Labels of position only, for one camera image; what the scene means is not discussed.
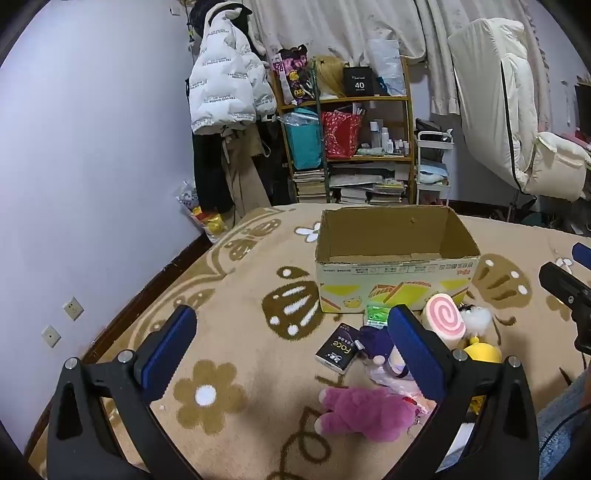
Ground black trousers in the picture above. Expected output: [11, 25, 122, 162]
[191, 131, 234, 215]

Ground plastic bag of yellow toys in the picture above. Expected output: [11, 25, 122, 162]
[175, 181, 232, 241]

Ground pink swirl plush toy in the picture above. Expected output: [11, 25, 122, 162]
[422, 293, 468, 349]

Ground clear plastic bag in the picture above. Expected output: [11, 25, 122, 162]
[367, 39, 407, 97]

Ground cream padded chair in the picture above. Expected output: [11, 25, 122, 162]
[448, 17, 591, 201]

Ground beige trousers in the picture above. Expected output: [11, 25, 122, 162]
[222, 124, 273, 217]

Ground white fluffy plush toy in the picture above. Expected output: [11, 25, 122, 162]
[459, 305, 495, 337]

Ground teal bag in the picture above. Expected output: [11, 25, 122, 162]
[283, 108, 323, 171]

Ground group of cosmetic bottles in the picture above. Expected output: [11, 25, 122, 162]
[368, 119, 411, 155]

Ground pink plastic packet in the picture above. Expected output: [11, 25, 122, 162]
[367, 364, 437, 416]

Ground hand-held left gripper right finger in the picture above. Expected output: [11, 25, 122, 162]
[385, 304, 541, 480]

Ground black and pink printed bag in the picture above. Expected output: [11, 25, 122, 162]
[274, 45, 317, 104]

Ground black tissue pack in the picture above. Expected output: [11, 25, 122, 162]
[315, 323, 363, 370]

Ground wooden shelf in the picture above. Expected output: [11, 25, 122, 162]
[270, 55, 416, 206]

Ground blonde wig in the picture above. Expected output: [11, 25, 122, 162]
[313, 55, 349, 100]

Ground black hanging garment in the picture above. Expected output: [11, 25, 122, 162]
[256, 120, 296, 206]

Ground white utility cart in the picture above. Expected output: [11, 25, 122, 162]
[414, 119, 455, 206]

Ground black box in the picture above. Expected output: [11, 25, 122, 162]
[342, 66, 380, 97]

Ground narrow stack of books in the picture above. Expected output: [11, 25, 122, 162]
[291, 168, 328, 204]

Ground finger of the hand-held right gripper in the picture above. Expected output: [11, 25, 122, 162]
[571, 242, 591, 271]
[539, 262, 591, 319]

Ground red patterned bag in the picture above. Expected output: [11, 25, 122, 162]
[322, 108, 363, 160]

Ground cardboard box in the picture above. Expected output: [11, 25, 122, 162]
[315, 205, 482, 315]

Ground person's blue fleece clothing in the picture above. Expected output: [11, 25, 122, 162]
[538, 369, 591, 480]

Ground green tissue pack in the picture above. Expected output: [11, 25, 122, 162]
[365, 304, 392, 329]

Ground white puffer jacket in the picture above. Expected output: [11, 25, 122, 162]
[189, 9, 279, 136]

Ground pink plush bear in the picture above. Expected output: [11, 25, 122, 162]
[314, 385, 419, 444]

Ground yellow plush toy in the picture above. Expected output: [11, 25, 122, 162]
[462, 337, 503, 366]

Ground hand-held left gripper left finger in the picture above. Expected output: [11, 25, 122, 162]
[46, 305, 199, 480]

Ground wide stack of books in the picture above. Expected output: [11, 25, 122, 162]
[329, 161, 411, 206]

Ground purple plush doll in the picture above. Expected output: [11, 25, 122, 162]
[358, 324, 419, 381]

